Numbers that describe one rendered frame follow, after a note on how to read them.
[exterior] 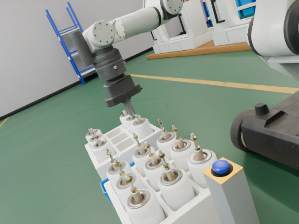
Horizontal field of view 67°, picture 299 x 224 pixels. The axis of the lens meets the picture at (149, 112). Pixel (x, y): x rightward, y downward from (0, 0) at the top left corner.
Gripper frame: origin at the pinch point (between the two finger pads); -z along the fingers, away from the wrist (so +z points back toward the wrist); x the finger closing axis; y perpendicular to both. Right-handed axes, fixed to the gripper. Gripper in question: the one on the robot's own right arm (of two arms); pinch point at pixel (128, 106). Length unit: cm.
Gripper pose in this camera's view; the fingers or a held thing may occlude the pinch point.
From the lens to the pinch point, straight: 73.8
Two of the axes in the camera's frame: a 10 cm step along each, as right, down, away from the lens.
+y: 4.6, 1.3, -8.8
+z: -3.8, -8.7, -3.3
